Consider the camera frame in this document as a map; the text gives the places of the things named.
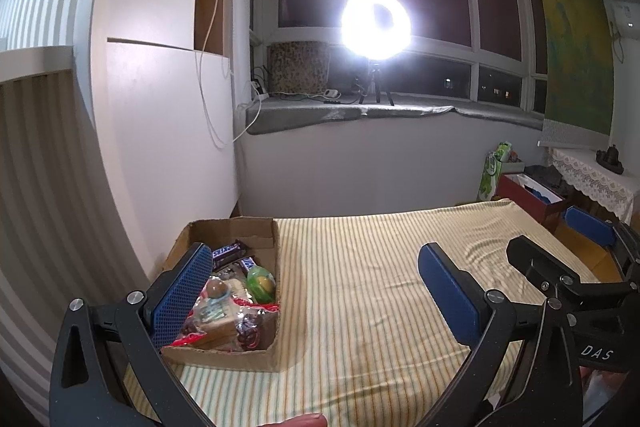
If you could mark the green gift bag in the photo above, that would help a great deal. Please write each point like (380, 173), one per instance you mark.
(490, 177)

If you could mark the dark figurine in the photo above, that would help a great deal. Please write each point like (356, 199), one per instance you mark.
(610, 159)

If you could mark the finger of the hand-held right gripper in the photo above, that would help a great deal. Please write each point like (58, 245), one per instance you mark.
(590, 224)
(540, 259)

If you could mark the black tripod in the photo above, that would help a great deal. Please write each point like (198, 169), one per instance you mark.
(372, 79)

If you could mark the dark cloth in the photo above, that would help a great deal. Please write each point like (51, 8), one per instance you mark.
(547, 177)

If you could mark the white power strip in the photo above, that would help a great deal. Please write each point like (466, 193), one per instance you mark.
(260, 93)

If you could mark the white power adapter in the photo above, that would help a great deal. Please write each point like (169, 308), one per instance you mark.
(331, 93)

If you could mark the short brown chocolate bar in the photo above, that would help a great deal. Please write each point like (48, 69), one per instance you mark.
(227, 253)

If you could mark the clear round candy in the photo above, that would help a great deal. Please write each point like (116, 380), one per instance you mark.
(216, 289)

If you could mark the person's right hand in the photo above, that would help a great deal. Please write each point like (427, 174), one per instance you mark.
(607, 389)

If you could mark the white wardrobe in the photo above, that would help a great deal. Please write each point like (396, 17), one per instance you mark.
(160, 132)

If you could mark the white air conditioner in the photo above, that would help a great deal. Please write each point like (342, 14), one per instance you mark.
(629, 14)

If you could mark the dark candy with red twists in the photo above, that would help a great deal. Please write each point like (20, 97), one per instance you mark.
(248, 327)

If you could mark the round green candy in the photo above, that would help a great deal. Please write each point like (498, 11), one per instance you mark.
(262, 284)

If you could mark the white lace cloth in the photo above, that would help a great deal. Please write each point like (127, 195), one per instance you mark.
(585, 172)

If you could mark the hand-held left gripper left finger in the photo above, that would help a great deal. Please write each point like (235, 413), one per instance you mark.
(182, 292)

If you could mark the striped bed sheet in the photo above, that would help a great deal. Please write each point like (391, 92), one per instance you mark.
(360, 307)

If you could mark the shallow cardboard box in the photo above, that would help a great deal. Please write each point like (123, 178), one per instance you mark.
(225, 357)

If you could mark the yellow green wall poster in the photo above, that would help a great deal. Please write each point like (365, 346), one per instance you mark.
(575, 57)

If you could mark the red box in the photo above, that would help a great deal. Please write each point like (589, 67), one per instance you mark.
(520, 202)

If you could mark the small white bin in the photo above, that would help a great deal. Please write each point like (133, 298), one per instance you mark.
(515, 167)

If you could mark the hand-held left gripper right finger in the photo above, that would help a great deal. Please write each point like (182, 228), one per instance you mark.
(450, 292)

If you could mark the clear cracker pack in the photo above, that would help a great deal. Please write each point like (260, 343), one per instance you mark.
(222, 324)

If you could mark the person's left hand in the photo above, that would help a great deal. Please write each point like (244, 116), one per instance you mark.
(305, 420)

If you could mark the long brown chocolate bar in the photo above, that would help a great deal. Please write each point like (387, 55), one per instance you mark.
(248, 266)

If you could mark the grey windowsill cushion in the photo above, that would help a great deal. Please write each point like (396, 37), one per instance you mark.
(300, 114)

